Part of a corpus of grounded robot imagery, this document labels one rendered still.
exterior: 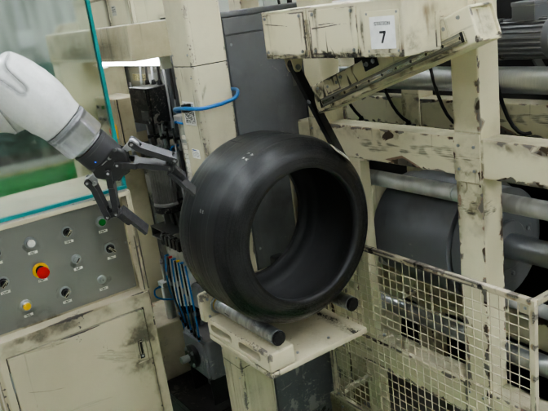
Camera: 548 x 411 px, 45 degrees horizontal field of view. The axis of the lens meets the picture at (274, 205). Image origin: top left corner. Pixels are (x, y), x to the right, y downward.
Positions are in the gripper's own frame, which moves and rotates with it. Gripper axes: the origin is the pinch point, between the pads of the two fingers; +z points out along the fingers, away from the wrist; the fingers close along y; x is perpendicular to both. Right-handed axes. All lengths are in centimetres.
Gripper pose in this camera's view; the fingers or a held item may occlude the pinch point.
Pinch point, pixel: (166, 208)
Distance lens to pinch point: 135.0
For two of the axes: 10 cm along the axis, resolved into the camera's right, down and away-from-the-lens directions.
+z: 6.5, 6.0, 4.6
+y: -7.5, 5.7, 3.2
